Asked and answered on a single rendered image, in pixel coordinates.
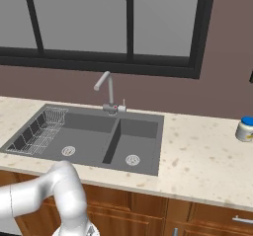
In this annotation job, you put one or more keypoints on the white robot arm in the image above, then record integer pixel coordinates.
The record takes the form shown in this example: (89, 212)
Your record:
(62, 194)

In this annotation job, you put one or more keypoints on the dark grey double sink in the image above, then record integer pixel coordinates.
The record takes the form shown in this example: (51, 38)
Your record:
(95, 138)

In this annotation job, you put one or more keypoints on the grey metal tap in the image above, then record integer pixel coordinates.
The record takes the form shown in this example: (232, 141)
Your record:
(109, 96)

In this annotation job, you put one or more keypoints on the black framed window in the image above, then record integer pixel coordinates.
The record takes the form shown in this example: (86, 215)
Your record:
(108, 26)

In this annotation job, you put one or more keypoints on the wooden false drawer panel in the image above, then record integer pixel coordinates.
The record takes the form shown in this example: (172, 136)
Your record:
(125, 198)

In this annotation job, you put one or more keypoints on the wooden cupboard door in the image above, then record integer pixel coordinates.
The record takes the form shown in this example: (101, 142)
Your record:
(204, 230)
(131, 221)

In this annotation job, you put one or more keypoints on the white jar with blue lid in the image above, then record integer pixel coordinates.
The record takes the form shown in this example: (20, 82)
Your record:
(245, 129)

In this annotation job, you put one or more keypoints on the wooden drawer front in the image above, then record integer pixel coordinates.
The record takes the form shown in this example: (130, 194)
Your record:
(220, 217)

